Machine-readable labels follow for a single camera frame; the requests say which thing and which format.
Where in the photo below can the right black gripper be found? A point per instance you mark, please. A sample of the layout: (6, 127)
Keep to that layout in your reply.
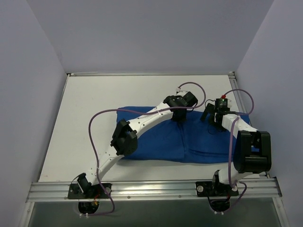
(211, 114)

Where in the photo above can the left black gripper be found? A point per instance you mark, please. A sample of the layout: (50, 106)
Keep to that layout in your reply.
(179, 114)

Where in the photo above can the blue surgical drape cloth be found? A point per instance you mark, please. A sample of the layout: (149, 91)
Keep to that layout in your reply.
(191, 141)

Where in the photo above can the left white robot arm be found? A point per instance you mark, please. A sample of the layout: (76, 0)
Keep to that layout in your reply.
(126, 134)

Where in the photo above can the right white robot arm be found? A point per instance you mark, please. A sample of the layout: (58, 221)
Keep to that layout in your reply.
(249, 148)

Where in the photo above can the aluminium back rail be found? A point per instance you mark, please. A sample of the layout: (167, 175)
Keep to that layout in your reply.
(91, 74)

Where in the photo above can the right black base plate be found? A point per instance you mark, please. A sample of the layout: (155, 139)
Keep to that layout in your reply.
(210, 189)

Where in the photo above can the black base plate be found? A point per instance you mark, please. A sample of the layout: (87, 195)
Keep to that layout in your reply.
(99, 190)
(210, 189)

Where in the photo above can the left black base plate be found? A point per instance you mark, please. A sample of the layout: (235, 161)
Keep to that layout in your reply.
(99, 190)

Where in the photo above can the aluminium front rail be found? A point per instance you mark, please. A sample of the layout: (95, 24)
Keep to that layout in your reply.
(150, 190)

